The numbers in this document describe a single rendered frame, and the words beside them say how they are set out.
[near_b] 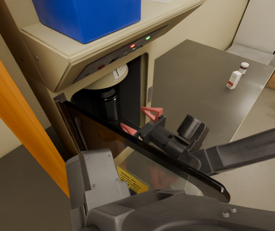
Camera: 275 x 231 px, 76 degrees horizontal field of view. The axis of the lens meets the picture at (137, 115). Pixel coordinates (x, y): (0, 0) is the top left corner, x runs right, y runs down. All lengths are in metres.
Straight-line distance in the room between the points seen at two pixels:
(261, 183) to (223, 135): 1.21
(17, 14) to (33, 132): 0.15
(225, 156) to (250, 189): 1.55
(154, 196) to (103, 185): 0.06
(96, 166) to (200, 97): 0.91
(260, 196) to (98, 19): 1.92
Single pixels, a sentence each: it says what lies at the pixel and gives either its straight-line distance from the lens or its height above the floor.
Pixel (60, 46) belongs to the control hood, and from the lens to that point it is 0.23.
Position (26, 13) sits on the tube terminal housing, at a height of 1.52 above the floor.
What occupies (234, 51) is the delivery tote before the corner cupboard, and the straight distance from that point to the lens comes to 3.17.
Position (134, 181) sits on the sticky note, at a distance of 0.38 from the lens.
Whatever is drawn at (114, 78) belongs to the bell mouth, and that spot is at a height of 1.33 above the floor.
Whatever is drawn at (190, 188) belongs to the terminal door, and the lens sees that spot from 0.27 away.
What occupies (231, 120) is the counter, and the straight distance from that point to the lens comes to 1.00.
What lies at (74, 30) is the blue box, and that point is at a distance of 0.22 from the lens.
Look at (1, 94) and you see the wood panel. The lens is 0.22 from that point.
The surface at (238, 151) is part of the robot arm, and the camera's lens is 0.45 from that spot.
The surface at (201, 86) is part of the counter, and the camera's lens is 1.15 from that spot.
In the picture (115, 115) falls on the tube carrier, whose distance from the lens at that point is 0.62.
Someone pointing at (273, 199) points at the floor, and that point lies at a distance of 2.05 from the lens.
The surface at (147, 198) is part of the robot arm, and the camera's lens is 0.17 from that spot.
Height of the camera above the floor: 1.60
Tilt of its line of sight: 47 degrees down
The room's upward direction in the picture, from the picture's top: straight up
